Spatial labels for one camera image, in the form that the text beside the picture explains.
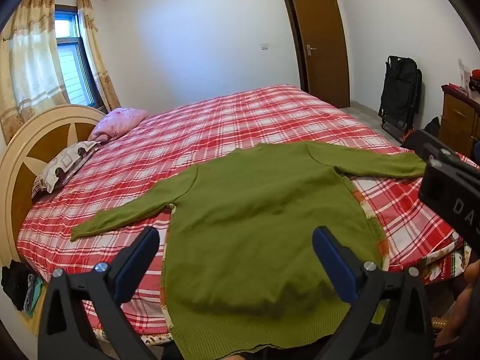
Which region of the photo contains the wooden dresser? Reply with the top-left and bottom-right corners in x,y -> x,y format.
438,83 -> 480,158

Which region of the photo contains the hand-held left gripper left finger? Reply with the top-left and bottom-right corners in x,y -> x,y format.
37,227 -> 161,360

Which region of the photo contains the green knit sweater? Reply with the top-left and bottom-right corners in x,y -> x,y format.
70,140 -> 427,350

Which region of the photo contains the dark clothes pile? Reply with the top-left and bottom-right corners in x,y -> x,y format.
1,260 -> 46,314

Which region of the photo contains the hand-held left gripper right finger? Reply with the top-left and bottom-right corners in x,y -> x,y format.
312,226 -> 436,360

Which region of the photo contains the black folding chair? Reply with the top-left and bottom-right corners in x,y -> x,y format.
377,55 -> 422,136

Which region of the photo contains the bed with red plaid sheet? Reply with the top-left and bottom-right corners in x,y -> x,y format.
17,84 -> 471,346

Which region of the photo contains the brown wooden door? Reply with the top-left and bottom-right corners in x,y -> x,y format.
279,0 -> 351,109

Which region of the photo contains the cream wooden headboard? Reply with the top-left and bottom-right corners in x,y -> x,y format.
0,104 -> 107,336

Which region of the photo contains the wide yellow curtain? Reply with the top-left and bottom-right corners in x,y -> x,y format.
0,0 -> 70,145

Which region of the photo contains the brown patterned pillow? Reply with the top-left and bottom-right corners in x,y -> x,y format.
31,140 -> 102,201

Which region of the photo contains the person's right forearm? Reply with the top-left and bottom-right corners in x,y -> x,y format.
435,260 -> 480,359

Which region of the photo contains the narrow yellow curtain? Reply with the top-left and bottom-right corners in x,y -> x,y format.
77,0 -> 121,113

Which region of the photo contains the window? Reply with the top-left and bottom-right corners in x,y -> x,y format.
53,4 -> 102,109

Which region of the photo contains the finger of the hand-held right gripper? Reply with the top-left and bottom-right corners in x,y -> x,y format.
401,129 -> 480,179

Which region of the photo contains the pink pillow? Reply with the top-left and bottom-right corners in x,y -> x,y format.
88,107 -> 149,143

